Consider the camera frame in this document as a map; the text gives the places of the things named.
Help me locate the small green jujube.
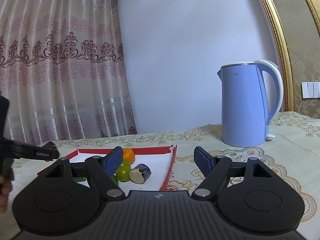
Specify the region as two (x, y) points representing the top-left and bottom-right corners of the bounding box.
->
(120, 159), (131, 168)

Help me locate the person left hand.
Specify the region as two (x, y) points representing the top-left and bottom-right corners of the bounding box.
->
(0, 168), (14, 214)

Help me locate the green round fruit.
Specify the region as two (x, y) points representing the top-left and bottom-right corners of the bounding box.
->
(116, 165), (131, 182)

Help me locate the small green cucumber piece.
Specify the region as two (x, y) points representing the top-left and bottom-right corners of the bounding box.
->
(73, 177), (86, 183)

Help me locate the small orange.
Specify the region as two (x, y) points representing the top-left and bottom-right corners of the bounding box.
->
(123, 148), (135, 164)

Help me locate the dark sugarcane piece right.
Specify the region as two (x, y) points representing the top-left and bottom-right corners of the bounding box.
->
(129, 164), (152, 184)

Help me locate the blue electric kettle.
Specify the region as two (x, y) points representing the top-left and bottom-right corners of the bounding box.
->
(217, 60), (284, 147)

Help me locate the cream floral tablecloth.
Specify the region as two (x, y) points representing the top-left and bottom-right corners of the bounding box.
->
(12, 112), (319, 239)

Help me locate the pink patterned curtain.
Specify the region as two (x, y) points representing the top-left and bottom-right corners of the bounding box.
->
(1, 0), (136, 145)

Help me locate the white wall switch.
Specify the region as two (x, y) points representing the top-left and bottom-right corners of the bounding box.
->
(302, 82), (320, 99)

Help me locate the gold headboard frame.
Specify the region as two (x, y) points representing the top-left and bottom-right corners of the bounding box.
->
(259, 0), (319, 118)

